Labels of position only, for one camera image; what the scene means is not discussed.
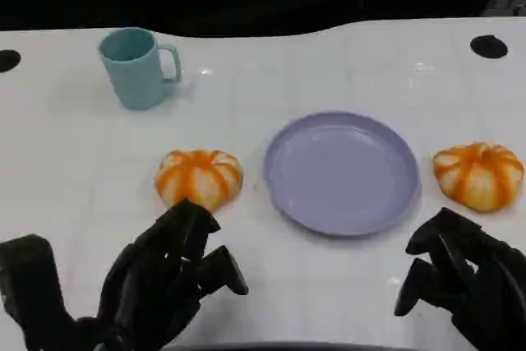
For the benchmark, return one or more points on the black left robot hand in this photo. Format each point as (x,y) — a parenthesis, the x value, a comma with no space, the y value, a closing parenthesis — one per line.
(152,260)

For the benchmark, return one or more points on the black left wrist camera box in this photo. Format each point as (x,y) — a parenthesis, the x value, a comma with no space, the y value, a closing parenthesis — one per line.
(29,285)

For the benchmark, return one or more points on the orange and white bread roll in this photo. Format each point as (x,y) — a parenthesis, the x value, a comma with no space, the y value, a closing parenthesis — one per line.
(478,176)
(199,176)

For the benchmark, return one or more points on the pale green mug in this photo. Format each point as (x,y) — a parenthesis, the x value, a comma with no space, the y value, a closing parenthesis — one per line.
(133,71)

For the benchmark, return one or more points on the lilac plate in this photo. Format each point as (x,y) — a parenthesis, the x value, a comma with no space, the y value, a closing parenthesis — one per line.
(341,174)

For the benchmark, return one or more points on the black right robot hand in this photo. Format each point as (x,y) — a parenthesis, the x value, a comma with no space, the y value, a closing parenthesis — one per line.
(472,269)

